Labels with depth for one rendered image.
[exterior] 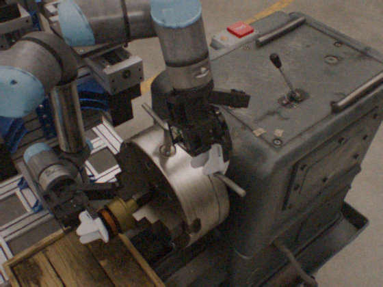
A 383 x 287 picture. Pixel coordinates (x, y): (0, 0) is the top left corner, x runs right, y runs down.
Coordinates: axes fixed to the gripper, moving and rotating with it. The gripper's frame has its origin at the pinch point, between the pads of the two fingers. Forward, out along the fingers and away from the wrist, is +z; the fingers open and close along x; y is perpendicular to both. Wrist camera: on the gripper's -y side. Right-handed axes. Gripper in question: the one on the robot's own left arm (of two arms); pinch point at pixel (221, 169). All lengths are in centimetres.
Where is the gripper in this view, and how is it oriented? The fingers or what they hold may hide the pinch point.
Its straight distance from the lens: 81.3
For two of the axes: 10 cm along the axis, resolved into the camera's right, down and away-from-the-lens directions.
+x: 6.0, 3.2, -7.4
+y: -7.7, 4.6, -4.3
